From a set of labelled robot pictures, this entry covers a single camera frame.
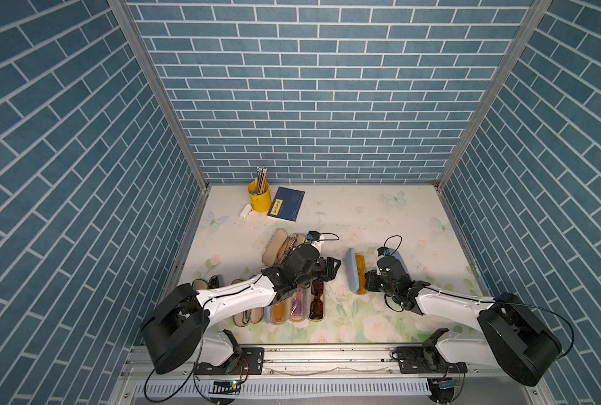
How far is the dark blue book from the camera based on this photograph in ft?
3.62

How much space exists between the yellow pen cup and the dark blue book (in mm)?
31

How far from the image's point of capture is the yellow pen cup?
106 centimetres

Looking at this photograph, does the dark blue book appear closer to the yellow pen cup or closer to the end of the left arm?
the yellow pen cup
